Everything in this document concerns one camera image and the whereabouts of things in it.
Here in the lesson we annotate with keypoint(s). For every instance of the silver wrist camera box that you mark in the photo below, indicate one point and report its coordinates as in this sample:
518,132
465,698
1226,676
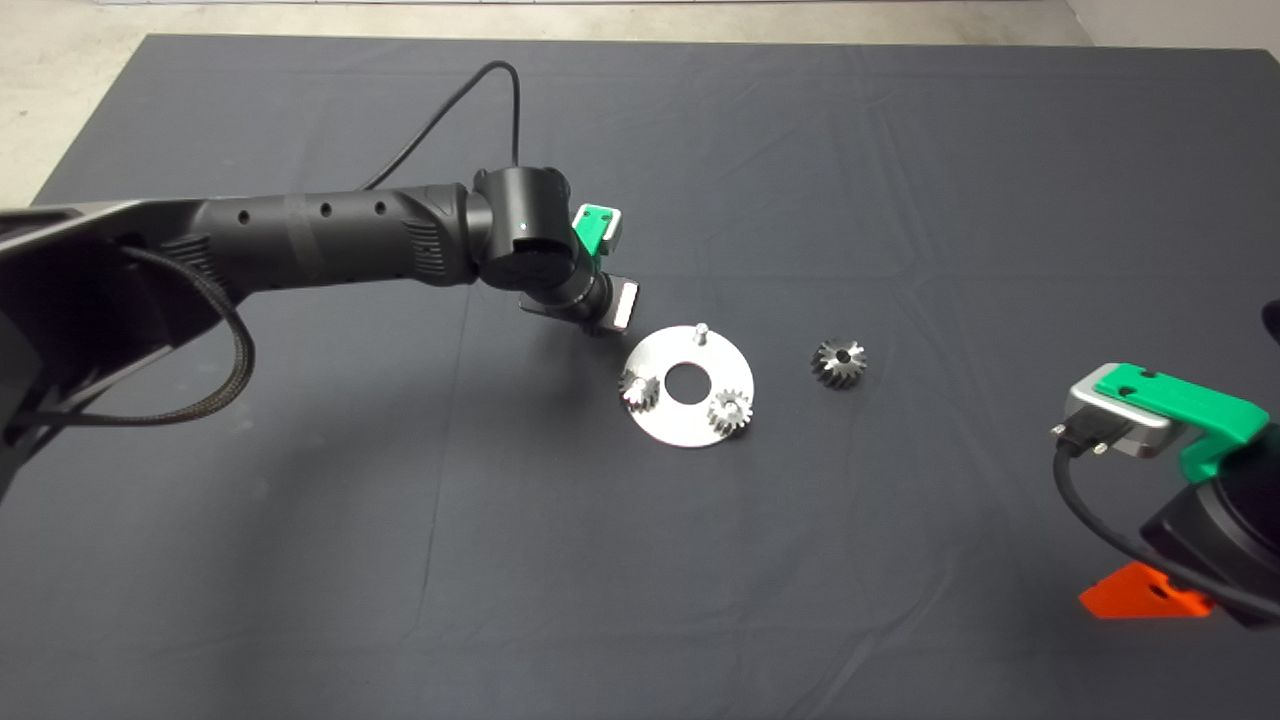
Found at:
613,230
1120,435

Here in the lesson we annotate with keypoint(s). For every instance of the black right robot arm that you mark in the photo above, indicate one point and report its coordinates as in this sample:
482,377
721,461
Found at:
1262,510

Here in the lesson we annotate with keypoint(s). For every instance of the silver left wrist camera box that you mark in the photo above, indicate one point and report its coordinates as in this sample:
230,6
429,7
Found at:
613,230

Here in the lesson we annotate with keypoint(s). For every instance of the dark grey table cloth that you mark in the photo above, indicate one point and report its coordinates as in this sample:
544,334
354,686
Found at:
800,150

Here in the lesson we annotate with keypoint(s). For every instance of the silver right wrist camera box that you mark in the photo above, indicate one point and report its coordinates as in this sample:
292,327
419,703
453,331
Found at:
1120,435

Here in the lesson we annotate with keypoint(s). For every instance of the small steel gear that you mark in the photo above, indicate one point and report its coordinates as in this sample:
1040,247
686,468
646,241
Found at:
729,411
638,388

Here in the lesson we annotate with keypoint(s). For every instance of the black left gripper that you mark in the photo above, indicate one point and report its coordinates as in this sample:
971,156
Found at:
625,305

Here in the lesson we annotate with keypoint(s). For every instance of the green left wrist camera mount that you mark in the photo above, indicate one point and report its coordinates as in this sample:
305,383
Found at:
590,228

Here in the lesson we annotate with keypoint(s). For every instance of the round metal plate with hole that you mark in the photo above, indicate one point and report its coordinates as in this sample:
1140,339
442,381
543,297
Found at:
680,430

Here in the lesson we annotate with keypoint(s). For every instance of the green right wrist camera mount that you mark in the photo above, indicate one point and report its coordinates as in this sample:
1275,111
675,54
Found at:
1180,400

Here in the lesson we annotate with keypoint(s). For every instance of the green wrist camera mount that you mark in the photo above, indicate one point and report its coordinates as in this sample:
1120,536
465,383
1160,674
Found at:
590,228
1180,400

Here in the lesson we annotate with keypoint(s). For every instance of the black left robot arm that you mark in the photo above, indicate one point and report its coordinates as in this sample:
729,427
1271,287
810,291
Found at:
320,235

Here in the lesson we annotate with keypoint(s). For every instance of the larger steel gear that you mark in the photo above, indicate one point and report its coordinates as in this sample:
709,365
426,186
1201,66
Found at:
839,362

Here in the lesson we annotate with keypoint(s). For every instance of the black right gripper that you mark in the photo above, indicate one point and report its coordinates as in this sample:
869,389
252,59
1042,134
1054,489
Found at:
1200,540

